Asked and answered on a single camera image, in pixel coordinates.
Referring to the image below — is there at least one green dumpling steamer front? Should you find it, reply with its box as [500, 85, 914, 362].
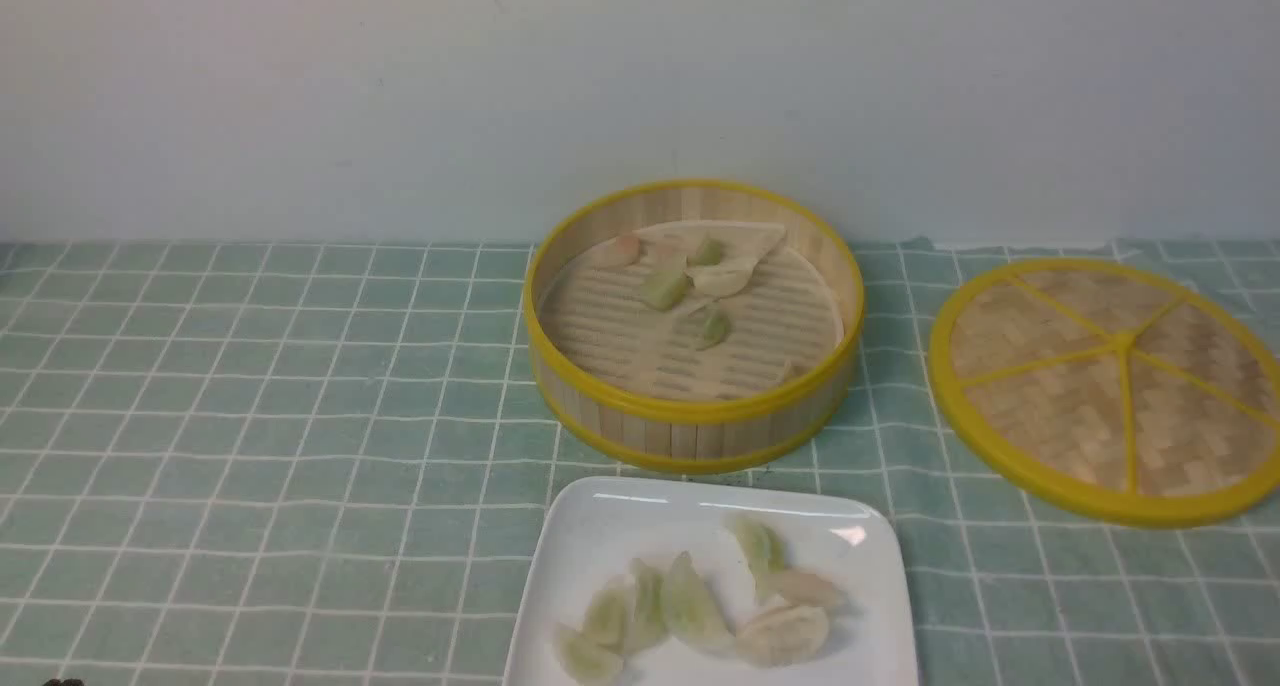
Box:
[694, 303, 732, 352]

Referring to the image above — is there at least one white square plate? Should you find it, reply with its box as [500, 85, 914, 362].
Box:
[503, 477, 922, 685]

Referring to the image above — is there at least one green dumpling plate top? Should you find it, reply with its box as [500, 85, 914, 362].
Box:
[726, 515, 787, 605]

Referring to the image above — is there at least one green dumpling plate centre-left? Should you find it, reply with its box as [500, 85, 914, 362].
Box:
[623, 558, 668, 655]

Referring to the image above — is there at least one green dumpling plate centre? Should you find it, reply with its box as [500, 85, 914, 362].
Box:
[659, 552, 735, 657]

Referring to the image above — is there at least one green dumpling plate left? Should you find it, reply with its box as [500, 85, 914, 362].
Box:
[581, 584, 632, 653]

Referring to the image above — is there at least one pale pink dumpling plate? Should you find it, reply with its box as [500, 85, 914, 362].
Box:
[765, 570, 847, 610]

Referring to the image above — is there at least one green dumpling plate bottom-left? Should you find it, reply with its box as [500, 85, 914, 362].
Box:
[553, 625, 626, 685]

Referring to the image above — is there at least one white dumpling plate right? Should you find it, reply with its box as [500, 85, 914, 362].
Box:
[733, 605, 831, 668]

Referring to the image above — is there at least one white steamer liner cloth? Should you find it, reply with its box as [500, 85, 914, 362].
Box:
[538, 220, 847, 402]

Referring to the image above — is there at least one pink dumpling in steamer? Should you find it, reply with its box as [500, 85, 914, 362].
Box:
[593, 232, 644, 270]

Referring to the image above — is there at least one bamboo steamer basket yellow rim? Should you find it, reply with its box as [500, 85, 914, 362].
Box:
[524, 180, 865, 475]

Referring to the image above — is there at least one green checkered tablecloth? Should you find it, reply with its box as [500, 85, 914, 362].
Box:
[1, 239, 1279, 685]

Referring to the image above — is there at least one woven bamboo steamer lid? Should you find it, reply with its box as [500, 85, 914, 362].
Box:
[927, 259, 1279, 529]

